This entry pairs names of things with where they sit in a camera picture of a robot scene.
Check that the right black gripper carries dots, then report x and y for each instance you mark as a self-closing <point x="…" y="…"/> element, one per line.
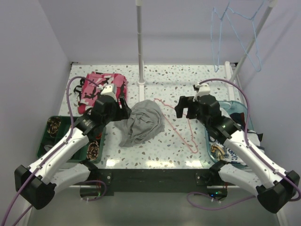
<point x="185" y="102"/>

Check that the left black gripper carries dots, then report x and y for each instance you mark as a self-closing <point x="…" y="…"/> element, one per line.
<point x="123" y="113"/>

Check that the grey tank top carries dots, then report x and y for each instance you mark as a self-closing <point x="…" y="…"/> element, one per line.
<point x="145" y="122"/>

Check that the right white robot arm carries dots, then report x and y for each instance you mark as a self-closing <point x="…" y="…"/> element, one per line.
<point x="272" y="185"/>

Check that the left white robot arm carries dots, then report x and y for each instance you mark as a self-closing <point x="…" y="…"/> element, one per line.
<point x="40" y="181"/>

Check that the teal plastic basin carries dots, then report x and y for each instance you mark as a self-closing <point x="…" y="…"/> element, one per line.
<point x="232" y="107"/>

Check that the pink camouflage garment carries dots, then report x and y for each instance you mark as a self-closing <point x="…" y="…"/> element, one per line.
<point x="88" y="92"/>

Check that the rolled patterned sock front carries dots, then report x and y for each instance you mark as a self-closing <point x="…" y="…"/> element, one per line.
<point x="93" y="150"/>

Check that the white clothes in basin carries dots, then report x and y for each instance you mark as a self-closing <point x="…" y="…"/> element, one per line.
<point x="218" y="152"/>

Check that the green compartment tray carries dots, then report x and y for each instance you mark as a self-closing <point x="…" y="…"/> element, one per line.
<point x="47" y="142"/>

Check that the rolled brown patterned sock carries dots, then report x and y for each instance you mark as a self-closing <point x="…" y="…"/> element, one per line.
<point x="53" y="125"/>

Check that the centre rack pole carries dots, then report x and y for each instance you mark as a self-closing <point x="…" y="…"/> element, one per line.
<point x="141" y="80"/>

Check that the rack pole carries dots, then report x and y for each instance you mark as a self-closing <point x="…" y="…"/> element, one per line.
<point x="141" y="80"/>
<point x="271" y="4"/>

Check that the right rack pole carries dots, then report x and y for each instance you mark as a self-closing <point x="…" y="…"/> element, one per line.
<point x="271" y="4"/>

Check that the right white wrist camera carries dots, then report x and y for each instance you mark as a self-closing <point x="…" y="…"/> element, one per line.
<point x="201" y="90"/>

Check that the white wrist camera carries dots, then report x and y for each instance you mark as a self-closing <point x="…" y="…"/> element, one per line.
<point x="201" y="90"/>
<point x="110" y="90"/>

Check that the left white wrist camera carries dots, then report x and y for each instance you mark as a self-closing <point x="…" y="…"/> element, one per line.
<point x="110" y="90"/>

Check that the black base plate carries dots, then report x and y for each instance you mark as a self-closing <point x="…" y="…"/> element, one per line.
<point x="161" y="181"/>

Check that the blue wire hanger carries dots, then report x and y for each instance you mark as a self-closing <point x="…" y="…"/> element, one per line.
<point x="251" y="50"/>
<point x="216" y="30"/>

